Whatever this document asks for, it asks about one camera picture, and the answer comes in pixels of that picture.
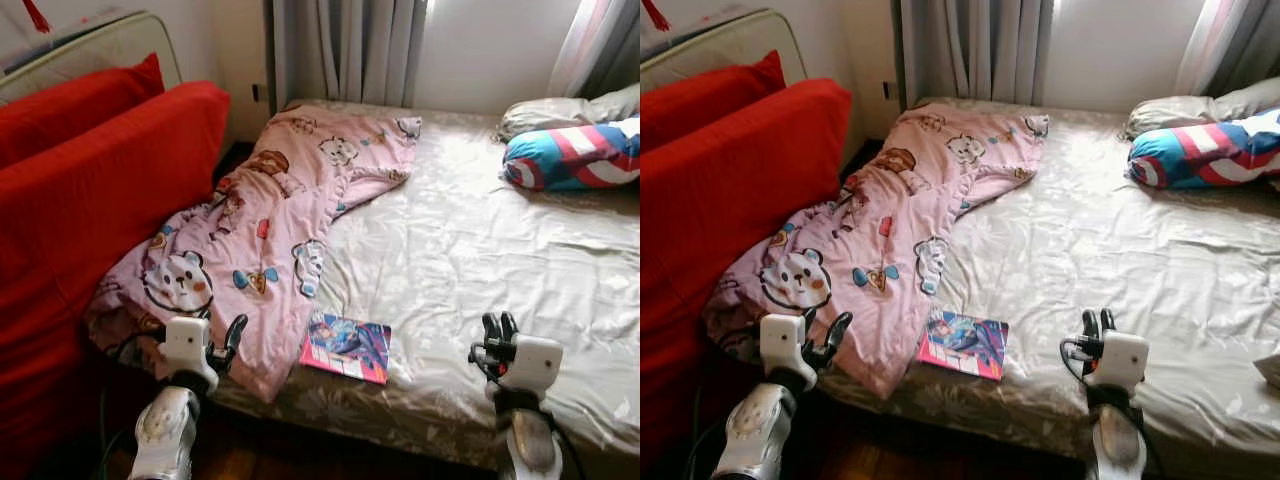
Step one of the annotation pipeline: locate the blue red white striped bolster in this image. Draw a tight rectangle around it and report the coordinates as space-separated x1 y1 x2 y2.
1127 110 1280 191
502 117 641 193

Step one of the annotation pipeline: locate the pink cartoon bear blanket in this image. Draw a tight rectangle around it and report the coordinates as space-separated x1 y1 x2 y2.
83 112 423 403
703 103 1049 399

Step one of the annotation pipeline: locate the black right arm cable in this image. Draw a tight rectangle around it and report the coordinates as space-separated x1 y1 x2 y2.
1060 338 1166 480
466 342 586 480

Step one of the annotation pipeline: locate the white quilted mattress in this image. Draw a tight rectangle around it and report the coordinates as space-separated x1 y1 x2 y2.
0 11 184 106
640 9 809 93

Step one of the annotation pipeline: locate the grey beige pillow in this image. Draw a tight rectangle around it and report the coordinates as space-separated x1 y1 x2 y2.
497 84 641 141
1122 78 1280 139

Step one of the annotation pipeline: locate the large red fabric cushion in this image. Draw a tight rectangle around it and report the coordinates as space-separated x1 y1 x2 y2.
640 78 853 471
0 82 231 479

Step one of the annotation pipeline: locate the bed with beige floral sheet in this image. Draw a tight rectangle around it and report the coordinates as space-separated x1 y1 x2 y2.
85 98 641 471
705 96 1280 471

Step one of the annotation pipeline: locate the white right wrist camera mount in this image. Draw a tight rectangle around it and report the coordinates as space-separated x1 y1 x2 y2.
1098 331 1149 393
512 335 564 396

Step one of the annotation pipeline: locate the colourful comic book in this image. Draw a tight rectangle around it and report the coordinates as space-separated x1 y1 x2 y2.
300 310 392 385
917 308 1009 383

